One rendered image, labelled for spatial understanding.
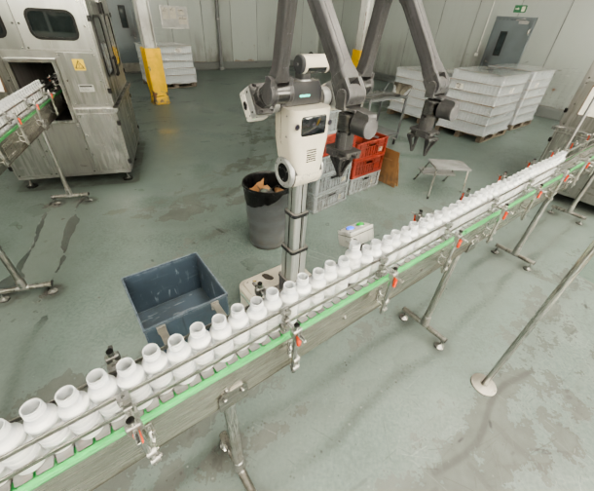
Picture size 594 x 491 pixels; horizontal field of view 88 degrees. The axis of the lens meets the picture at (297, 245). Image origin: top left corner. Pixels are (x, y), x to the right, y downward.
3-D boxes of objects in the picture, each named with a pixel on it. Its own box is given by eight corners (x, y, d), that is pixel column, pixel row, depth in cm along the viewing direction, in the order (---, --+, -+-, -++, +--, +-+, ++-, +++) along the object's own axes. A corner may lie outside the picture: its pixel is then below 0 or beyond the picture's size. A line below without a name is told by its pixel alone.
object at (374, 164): (351, 180, 380) (353, 163, 367) (328, 169, 405) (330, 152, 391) (382, 169, 413) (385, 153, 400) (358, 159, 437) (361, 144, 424)
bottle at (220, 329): (222, 367, 88) (216, 331, 78) (209, 355, 91) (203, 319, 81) (239, 354, 92) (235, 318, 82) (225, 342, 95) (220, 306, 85)
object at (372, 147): (354, 163, 367) (357, 144, 354) (330, 152, 392) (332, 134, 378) (386, 153, 400) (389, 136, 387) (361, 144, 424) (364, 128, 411)
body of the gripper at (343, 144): (346, 160, 95) (350, 135, 90) (324, 150, 101) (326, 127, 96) (360, 156, 98) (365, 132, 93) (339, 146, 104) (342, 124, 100)
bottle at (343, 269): (349, 295, 114) (356, 261, 104) (335, 299, 112) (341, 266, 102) (340, 284, 118) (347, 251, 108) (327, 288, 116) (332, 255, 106)
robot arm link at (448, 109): (441, 78, 115) (427, 80, 110) (471, 84, 107) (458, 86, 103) (431, 112, 122) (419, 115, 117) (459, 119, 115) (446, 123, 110)
